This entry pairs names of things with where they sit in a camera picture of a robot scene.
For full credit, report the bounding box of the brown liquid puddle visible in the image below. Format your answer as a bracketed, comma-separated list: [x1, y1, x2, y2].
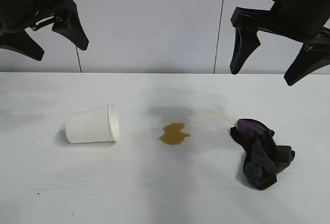
[158, 122, 192, 146]

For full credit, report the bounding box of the dark grey purple cloth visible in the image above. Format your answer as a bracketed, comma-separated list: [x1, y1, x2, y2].
[229, 117, 296, 190]

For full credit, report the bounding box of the white paper cup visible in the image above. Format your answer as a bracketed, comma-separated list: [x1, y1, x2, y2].
[65, 103, 121, 145]

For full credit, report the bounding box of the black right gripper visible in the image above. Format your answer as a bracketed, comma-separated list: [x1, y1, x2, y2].
[229, 0, 330, 87]

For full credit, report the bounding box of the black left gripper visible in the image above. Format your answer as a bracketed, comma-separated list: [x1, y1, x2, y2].
[0, 0, 90, 62]

